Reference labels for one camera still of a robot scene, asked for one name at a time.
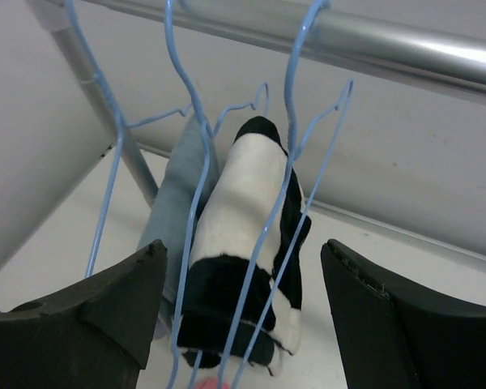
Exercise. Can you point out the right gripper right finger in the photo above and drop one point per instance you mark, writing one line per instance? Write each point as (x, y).
(393, 332)

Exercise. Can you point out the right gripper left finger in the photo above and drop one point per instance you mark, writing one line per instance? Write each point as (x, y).
(95, 333)

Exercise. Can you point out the pink t shirt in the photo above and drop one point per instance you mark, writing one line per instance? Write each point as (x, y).
(211, 383)

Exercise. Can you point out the blue wire hanger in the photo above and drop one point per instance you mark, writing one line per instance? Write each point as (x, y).
(294, 152)
(105, 105)
(168, 314)

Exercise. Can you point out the black and white garment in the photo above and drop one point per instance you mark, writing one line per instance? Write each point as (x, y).
(247, 244)

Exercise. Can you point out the light blue denim garment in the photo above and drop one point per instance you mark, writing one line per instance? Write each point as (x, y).
(169, 214)

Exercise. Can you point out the white clothes rack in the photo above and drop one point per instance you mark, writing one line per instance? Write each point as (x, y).
(452, 174)

